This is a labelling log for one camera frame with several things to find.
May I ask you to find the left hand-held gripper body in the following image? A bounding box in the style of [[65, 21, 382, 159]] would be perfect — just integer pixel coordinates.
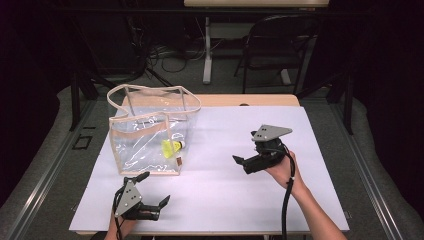
[[114, 177, 161, 222]]

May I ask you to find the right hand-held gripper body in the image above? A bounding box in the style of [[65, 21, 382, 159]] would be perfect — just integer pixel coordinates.
[[243, 125, 294, 175]]

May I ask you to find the yellow shuttlecock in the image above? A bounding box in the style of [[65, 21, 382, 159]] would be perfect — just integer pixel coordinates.
[[161, 139, 187, 160]]

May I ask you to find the transparent bag with beige trim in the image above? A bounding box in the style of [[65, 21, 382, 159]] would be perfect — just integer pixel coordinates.
[[106, 83, 203, 177]]

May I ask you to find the person's right hand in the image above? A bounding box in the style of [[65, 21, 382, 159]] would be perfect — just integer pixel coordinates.
[[264, 151, 306, 199]]

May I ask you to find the person's left hand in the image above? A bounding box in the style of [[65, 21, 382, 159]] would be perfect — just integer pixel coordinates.
[[104, 216, 138, 240]]

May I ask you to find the wooden table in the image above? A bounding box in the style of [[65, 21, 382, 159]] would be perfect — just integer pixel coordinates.
[[121, 93, 301, 108]]

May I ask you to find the white table mat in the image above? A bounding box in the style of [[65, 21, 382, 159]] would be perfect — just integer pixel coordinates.
[[68, 105, 350, 234]]

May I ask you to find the black folding chair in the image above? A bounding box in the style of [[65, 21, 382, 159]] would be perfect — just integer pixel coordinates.
[[233, 14, 322, 96]]

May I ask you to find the white desk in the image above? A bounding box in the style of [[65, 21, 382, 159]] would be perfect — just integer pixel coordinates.
[[183, 0, 331, 86]]

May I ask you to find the black metal stand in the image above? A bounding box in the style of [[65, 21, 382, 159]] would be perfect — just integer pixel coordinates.
[[68, 71, 83, 132]]

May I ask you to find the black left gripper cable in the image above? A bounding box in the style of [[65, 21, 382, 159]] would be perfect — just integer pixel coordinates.
[[111, 184, 125, 240]]

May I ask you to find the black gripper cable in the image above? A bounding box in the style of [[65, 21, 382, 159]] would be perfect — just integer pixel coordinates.
[[111, 184, 125, 240], [281, 144, 298, 240]]

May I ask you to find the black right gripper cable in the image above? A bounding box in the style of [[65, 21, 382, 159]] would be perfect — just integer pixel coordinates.
[[281, 144, 298, 240]]

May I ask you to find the metal floor rail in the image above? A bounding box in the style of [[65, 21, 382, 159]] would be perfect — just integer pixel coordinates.
[[328, 101, 406, 240], [3, 99, 98, 240]]

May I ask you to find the bundle of floor cables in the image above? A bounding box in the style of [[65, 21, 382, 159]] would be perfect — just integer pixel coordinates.
[[126, 16, 208, 84]]

